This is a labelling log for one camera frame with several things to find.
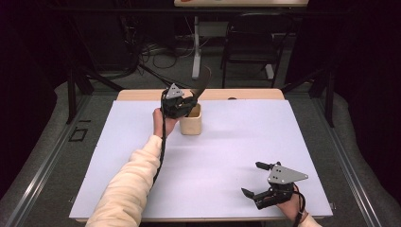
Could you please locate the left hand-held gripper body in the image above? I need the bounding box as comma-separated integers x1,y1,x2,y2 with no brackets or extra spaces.
160,82,190,120

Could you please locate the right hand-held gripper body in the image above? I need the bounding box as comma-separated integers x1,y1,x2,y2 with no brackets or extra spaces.
253,161,309,211

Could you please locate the square wooden utensil holder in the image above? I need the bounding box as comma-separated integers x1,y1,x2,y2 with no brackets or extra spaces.
179,102,202,136

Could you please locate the person's left hand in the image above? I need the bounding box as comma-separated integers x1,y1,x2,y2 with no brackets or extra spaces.
152,107,182,139

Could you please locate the person's right hand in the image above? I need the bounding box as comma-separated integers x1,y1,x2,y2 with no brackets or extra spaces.
276,188,305,221

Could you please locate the white table mat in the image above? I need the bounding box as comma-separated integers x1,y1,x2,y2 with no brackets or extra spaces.
68,99,334,220

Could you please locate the white-legged background desk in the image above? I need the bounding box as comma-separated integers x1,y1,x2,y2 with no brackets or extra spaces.
173,0,309,80

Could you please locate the wooden table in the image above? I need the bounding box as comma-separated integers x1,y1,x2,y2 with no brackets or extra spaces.
74,88,329,223

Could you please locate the black folding chair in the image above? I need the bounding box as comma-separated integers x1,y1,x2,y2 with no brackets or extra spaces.
220,12,296,89

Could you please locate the black metal stand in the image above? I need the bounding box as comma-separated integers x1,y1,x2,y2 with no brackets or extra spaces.
64,18,126,125
280,67,336,129

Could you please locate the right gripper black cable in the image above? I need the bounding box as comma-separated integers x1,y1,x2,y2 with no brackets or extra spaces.
291,183,307,227

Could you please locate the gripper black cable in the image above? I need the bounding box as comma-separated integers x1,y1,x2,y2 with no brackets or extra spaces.
152,91,168,185
291,183,307,227

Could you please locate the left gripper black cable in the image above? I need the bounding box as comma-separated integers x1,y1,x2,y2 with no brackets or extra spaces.
152,91,168,185

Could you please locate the tangle of floor cables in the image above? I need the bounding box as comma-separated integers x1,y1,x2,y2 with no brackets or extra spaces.
138,41,197,89

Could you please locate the metal floor rail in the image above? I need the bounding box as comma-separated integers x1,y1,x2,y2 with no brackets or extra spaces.
310,94,384,227
4,94,93,227

